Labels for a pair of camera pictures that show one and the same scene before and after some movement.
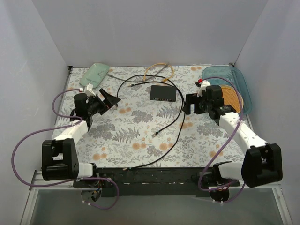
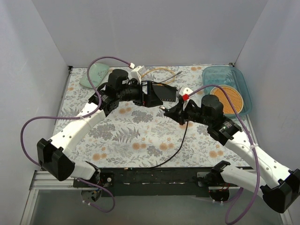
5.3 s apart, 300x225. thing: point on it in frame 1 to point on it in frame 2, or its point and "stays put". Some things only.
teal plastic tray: [231, 73] stays put
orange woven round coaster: [232, 97] stays put
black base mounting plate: [152, 182] stays put
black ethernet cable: [175, 85] to [169, 161]
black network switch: [163, 93] stays put
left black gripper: [103, 104] to [145, 93]
